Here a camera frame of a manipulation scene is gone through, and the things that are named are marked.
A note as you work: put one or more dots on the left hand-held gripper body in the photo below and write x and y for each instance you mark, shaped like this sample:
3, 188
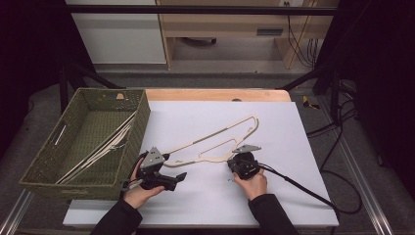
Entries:
151, 160

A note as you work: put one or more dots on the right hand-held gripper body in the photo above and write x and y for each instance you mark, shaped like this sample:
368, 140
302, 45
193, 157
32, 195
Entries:
244, 166

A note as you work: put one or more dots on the beige plastic clothes hanger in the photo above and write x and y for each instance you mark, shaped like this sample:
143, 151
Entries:
98, 155
212, 134
125, 128

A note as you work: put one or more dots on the green woven basket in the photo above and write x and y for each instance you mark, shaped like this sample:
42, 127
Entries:
49, 156

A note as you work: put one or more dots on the person's right hand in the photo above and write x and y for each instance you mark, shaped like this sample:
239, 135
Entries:
254, 187

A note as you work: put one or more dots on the person's left hand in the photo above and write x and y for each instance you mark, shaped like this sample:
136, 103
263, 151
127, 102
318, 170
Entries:
140, 196

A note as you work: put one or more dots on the yellow and black tool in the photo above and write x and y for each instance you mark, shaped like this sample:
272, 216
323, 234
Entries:
308, 103

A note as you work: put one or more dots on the white cabinet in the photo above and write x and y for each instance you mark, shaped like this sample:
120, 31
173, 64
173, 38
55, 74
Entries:
117, 36

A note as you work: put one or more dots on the light wooden desk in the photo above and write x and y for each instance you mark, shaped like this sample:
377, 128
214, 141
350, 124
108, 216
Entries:
228, 23

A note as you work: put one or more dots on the dark curtain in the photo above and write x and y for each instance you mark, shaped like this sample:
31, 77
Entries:
29, 65
375, 65

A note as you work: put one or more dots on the white power strip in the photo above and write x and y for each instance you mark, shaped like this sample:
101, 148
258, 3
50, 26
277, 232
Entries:
293, 2

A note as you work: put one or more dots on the aluminium rail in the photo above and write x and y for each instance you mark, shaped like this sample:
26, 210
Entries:
14, 215
365, 189

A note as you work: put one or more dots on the black metal frame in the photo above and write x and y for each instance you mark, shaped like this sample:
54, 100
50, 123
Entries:
195, 9

